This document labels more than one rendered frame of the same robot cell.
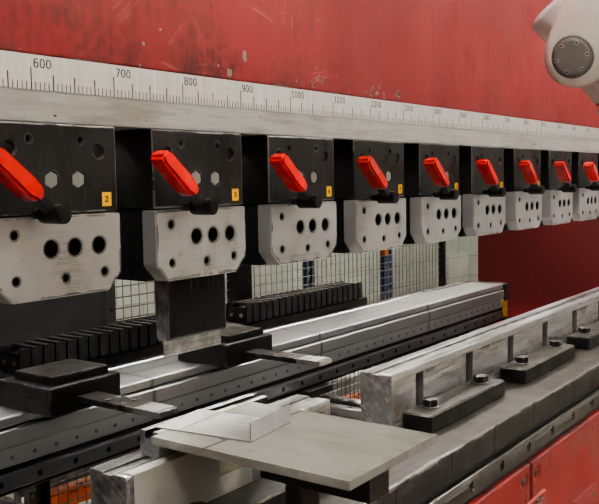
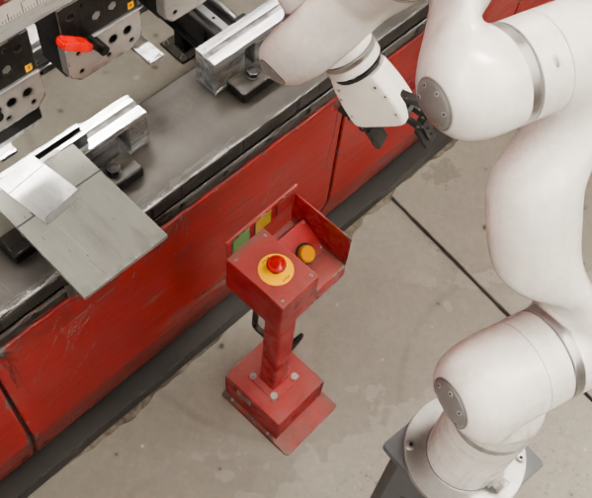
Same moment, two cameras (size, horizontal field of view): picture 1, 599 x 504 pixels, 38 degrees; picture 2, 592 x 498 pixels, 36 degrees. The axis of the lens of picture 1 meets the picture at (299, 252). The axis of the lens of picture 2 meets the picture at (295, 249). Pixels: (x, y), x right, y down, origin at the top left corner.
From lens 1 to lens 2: 115 cm
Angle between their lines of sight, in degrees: 55
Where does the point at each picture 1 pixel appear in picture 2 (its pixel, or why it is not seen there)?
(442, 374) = not seen: hidden behind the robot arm
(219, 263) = (21, 113)
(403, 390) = (229, 65)
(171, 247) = not seen: outside the picture
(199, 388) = not seen: hidden behind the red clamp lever
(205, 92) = not seen: outside the picture
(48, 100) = not seen: outside the picture
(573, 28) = (270, 62)
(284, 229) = (82, 58)
